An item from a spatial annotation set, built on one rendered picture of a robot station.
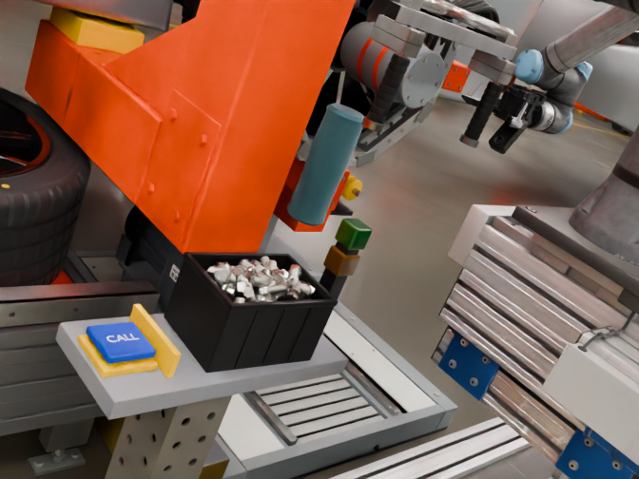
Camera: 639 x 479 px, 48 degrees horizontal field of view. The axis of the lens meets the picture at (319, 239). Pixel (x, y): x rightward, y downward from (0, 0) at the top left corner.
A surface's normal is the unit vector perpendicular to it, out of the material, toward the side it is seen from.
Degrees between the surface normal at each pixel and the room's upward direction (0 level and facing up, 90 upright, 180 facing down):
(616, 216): 73
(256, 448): 0
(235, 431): 0
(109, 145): 90
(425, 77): 90
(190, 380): 0
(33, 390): 90
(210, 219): 90
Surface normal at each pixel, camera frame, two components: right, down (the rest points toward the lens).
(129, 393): 0.37, -0.86
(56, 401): 0.61, 0.51
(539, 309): -0.70, 0.01
